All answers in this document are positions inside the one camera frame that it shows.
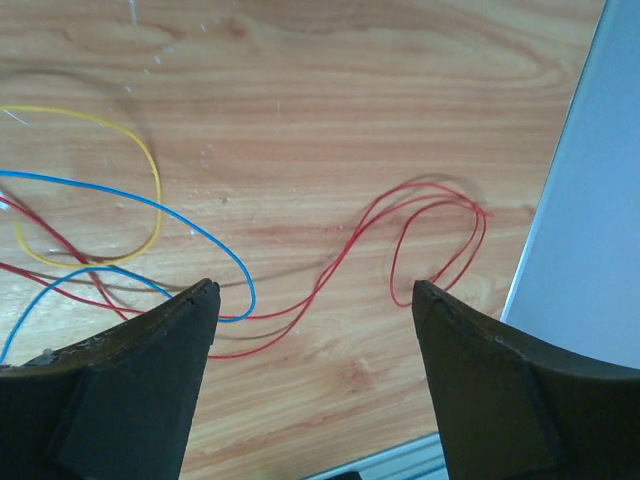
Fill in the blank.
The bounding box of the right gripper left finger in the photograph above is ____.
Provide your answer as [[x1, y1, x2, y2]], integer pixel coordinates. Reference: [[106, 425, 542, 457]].
[[1, 279, 220, 479]]

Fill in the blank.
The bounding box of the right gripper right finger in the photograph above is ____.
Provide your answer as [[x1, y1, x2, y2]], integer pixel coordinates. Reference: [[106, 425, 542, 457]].
[[412, 281, 639, 479]]

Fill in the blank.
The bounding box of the long red wire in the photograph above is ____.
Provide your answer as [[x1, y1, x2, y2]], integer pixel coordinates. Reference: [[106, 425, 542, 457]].
[[0, 180, 496, 360]]

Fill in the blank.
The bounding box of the blue wire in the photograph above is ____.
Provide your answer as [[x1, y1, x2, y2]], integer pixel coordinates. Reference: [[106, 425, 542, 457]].
[[0, 169, 257, 364]]

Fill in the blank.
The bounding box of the yellow wire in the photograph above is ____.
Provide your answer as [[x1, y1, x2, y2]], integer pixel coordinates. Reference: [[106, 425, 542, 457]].
[[0, 104, 164, 269]]

